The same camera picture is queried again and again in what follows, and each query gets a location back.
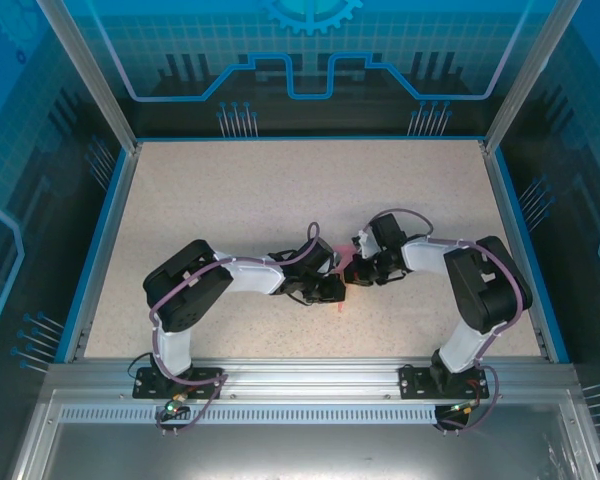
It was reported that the aluminium mounting rail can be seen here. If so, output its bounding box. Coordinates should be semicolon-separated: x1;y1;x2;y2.
44;357;579;401

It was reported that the slotted aluminium cable duct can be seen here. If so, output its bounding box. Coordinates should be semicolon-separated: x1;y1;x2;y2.
59;405;481;426

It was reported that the yellow cable connector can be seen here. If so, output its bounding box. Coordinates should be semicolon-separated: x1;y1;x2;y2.
449;397;482;416
164;392;189;416

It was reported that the thin black cable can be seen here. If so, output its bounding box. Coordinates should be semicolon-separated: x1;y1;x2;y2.
125;353;149;386

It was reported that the aluminium side rail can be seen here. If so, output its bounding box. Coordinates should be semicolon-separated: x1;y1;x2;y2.
63;142;142;364
478;141;557;362

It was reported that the pink cloth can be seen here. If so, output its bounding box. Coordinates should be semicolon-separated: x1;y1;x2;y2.
329;242;356;316

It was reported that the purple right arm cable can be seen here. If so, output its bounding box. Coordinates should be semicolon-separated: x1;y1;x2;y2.
372;207;527;436

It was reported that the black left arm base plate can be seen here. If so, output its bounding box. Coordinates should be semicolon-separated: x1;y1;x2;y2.
133;366;225;400

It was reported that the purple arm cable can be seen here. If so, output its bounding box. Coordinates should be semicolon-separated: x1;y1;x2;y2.
149;222;322;437
372;207;527;436

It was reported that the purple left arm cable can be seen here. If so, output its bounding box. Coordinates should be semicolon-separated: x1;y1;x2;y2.
149;222;322;437

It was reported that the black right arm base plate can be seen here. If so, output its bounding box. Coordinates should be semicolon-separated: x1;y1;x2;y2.
398;363;491;400

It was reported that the aluminium frame post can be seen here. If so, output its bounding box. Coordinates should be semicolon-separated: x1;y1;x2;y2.
482;0;584;151
35;0;142;151

